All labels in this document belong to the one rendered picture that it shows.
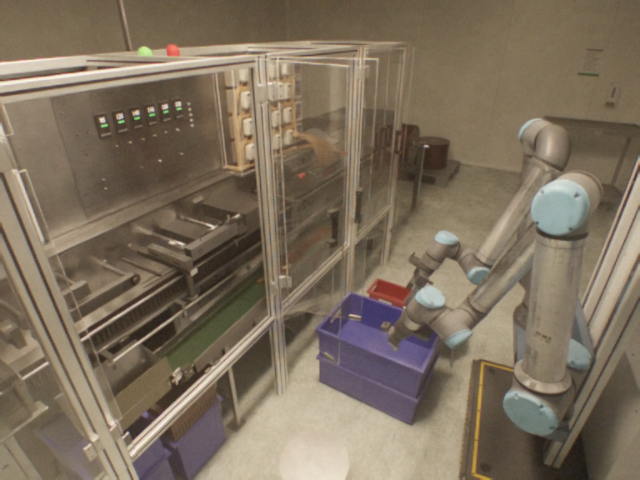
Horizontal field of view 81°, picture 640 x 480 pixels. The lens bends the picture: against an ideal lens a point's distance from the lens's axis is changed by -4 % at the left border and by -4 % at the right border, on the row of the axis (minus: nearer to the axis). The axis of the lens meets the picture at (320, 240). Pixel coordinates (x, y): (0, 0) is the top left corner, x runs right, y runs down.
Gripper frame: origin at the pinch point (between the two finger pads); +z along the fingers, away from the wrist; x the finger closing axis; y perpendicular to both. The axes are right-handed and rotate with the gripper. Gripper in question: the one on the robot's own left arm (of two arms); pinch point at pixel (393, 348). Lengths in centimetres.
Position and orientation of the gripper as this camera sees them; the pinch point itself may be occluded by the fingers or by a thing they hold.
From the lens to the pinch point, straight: 164.3
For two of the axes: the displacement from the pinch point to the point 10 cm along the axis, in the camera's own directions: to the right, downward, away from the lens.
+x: -5.3, 5.1, -6.8
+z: -2.9, 6.5, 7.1
